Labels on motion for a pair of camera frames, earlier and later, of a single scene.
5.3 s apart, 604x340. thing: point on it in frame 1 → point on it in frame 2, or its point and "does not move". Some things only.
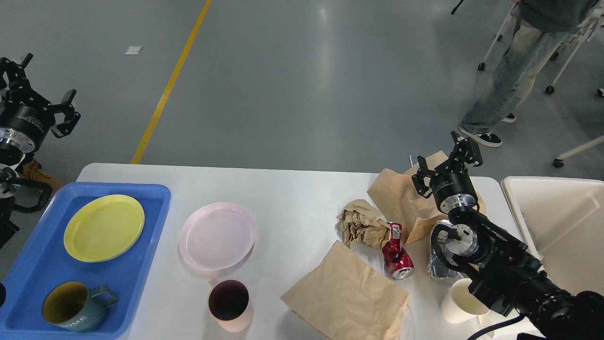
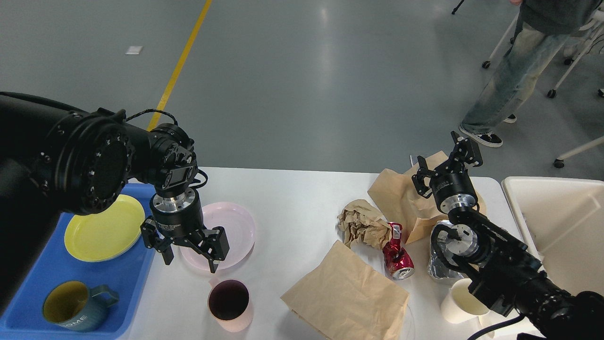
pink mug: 229,302 does not move
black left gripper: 26,118 → 179,216
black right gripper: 451,186 does not move
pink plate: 217,236 does not move
